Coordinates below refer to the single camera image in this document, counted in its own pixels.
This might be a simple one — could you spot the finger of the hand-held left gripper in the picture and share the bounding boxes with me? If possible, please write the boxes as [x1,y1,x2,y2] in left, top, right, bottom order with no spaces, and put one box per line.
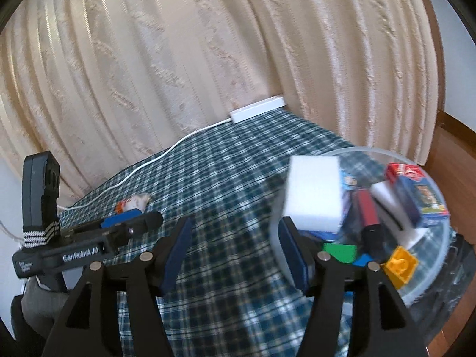
[59,210,144,239]
[108,211,164,248]

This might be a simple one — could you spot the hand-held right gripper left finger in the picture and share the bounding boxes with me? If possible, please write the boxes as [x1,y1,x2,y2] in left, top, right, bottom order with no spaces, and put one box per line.
[43,216,193,357]

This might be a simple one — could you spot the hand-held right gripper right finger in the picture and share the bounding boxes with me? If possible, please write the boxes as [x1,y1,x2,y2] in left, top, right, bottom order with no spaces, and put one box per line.
[279,216,428,357]

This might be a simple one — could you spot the white tissue packet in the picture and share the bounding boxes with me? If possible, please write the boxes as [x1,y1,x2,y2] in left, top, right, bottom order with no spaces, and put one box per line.
[115,192,151,213]

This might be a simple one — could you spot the green toy brick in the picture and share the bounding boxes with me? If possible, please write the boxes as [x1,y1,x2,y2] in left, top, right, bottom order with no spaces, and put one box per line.
[322,243,358,264]

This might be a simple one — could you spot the white sponge block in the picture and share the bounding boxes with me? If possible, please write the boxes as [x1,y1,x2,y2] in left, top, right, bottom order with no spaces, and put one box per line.
[282,155,345,234]

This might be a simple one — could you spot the blue toy brick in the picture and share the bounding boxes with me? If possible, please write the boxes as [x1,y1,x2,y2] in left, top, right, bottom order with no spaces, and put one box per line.
[351,253,374,268]

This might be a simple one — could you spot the dark red black-ended case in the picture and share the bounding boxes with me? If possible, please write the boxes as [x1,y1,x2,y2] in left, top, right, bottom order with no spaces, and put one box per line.
[353,190,383,261]

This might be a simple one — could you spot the white black-striped box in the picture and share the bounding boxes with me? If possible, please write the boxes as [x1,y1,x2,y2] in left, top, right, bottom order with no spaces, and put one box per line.
[370,180,428,248]

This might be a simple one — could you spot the yellow toy brick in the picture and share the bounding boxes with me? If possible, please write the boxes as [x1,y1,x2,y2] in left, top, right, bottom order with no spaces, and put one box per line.
[383,245,419,291]

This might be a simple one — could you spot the red card box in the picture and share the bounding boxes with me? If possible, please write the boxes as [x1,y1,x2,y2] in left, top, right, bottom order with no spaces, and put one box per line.
[385,163,425,184]

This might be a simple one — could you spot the clear plastic container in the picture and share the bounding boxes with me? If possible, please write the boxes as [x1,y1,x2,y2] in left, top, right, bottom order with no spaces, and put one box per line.
[270,146,452,307]

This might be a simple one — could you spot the blue card box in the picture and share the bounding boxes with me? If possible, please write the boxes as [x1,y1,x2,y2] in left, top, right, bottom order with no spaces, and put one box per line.
[394,176,450,228]

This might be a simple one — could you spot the person's left forearm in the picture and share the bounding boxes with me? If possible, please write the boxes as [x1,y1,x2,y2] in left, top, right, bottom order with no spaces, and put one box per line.
[20,277,75,339]

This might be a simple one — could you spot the blue plaid tablecloth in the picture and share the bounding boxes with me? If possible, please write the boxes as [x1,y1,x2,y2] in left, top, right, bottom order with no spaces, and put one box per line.
[56,109,372,357]

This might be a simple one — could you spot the blue printed packet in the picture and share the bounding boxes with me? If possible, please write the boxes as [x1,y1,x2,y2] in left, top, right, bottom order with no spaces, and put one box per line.
[339,169,359,227]

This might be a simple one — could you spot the white power strip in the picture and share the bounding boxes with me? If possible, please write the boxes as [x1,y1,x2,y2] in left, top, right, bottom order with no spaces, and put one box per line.
[229,96,286,123]

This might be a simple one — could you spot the cream patterned curtain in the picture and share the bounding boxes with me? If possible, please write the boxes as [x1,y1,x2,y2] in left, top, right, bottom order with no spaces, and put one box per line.
[0,0,447,209]

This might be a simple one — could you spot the white power cable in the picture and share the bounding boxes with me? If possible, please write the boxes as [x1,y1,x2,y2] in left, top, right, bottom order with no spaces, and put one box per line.
[0,117,235,244]

